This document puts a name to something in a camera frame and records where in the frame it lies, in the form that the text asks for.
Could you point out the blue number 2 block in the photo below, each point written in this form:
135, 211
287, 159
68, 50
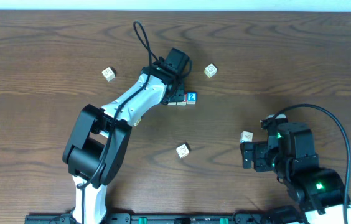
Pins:
191, 98

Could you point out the white block lower centre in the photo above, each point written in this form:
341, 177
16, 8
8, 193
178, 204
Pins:
183, 151

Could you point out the white block upper left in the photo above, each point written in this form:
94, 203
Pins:
108, 74

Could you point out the red letter I block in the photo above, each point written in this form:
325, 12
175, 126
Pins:
183, 102

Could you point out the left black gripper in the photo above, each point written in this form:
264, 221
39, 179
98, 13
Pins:
178, 93

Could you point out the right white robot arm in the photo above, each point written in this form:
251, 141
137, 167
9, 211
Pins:
319, 194

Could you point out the white block upper right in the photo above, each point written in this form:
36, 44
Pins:
210, 70

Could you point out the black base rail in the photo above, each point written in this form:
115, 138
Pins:
125, 218

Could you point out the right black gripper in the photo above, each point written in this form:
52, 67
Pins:
247, 154

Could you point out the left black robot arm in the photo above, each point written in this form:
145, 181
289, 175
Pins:
97, 145

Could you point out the white block blue edge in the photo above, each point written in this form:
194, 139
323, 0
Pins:
246, 136

